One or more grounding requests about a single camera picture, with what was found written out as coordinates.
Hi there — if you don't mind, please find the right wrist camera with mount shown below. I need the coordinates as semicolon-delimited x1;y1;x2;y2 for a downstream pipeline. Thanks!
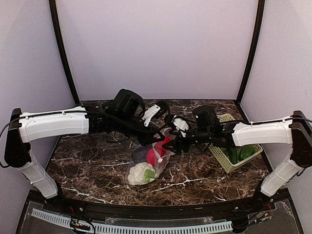
164;114;190;134

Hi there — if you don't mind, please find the white slotted cable duct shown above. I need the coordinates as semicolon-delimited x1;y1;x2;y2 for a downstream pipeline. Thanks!
31;209;233;234

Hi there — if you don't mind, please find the black corner frame post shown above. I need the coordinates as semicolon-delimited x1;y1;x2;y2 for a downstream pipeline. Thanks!
235;0;265;106
49;0;80;106

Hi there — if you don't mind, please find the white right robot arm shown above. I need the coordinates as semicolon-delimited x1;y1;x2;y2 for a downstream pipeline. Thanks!
163;105;312;212

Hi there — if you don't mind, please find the green fake vegetable in basket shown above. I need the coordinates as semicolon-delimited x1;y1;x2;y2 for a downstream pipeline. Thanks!
223;145;255;164

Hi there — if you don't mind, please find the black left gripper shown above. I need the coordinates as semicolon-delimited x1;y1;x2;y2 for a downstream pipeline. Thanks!
114;113;166;147

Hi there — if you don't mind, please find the black right corner frame post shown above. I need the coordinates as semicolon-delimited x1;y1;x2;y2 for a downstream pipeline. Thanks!
235;0;265;106

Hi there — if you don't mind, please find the white fake cauliflower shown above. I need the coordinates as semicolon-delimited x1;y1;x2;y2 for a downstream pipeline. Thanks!
127;162;156;186

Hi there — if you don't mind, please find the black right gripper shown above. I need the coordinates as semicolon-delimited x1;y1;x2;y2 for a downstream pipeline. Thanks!
162;126;212;155

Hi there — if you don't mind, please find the red fake apple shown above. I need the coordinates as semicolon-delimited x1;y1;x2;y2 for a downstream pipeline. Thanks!
153;136;175;159

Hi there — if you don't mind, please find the pale green plastic basket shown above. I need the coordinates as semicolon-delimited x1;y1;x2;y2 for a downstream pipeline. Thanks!
208;114;263;174

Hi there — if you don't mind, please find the black front rail with electronics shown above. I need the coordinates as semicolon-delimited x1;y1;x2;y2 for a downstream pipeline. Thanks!
16;189;303;234

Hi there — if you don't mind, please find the red fake round fruit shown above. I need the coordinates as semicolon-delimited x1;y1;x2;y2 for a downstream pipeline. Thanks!
146;149;161;166

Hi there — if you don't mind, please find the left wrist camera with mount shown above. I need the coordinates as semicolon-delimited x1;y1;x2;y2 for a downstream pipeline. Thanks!
141;101;170;127

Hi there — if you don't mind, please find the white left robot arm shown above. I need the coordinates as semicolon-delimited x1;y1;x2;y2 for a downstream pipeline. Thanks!
1;89;171;213

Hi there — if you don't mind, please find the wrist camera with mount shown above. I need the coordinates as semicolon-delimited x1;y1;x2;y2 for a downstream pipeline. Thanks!
164;114;190;134
141;101;170;127

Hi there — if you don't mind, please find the clear zip top bag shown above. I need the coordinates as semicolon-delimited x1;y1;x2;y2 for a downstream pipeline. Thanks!
125;128;174;187

